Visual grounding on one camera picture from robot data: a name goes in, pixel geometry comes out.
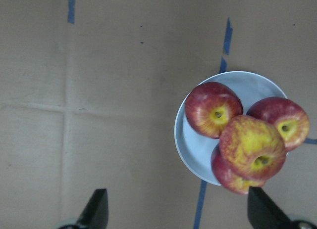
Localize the brown paper table cover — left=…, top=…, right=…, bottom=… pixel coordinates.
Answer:
left=0, top=0, right=317, bottom=229

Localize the red yellow apple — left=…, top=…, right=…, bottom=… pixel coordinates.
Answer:
left=219, top=115, right=287, bottom=181

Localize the red apple on plate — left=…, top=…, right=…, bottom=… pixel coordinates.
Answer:
left=185, top=82, right=243, bottom=139
left=247, top=97, right=310, bottom=152
left=211, top=144, right=266, bottom=195

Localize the light blue plate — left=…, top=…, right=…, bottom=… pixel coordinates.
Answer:
left=174, top=71, right=287, bottom=185

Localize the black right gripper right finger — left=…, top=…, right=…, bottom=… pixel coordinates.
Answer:
left=247, top=186, right=294, bottom=229

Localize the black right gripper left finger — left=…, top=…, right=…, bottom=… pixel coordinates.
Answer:
left=75, top=188, right=108, bottom=229

